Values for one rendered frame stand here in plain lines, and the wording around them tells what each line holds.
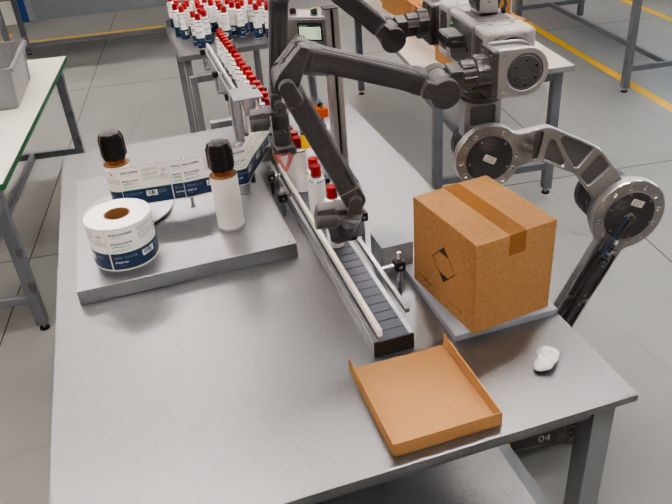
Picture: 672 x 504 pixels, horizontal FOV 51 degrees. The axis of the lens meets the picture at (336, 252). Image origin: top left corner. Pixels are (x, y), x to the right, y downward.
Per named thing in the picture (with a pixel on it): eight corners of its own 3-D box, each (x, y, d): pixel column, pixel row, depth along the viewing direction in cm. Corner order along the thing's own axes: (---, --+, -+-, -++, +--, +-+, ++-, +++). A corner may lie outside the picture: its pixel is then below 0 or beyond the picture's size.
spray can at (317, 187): (310, 220, 232) (305, 163, 222) (326, 217, 234) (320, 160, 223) (315, 227, 228) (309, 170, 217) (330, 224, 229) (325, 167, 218)
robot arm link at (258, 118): (285, 101, 218) (281, 87, 224) (248, 106, 216) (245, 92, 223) (288, 134, 226) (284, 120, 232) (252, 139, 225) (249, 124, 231)
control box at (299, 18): (292, 66, 242) (286, 9, 232) (339, 67, 237) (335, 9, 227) (281, 75, 234) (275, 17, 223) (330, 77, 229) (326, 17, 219)
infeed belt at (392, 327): (249, 128, 314) (247, 120, 312) (267, 125, 316) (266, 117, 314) (379, 353, 180) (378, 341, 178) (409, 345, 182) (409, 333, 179)
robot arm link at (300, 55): (287, 42, 153) (281, 24, 161) (272, 98, 161) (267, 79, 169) (467, 83, 168) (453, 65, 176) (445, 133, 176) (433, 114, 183)
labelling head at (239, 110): (236, 152, 283) (226, 90, 269) (267, 146, 286) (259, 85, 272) (242, 166, 271) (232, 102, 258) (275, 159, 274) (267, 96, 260)
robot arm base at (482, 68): (496, 100, 173) (499, 51, 166) (465, 104, 172) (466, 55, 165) (484, 88, 180) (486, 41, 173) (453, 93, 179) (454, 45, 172)
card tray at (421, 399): (349, 370, 177) (348, 358, 174) (444, 344, 182) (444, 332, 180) (393, 458, 152) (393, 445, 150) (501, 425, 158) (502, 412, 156)
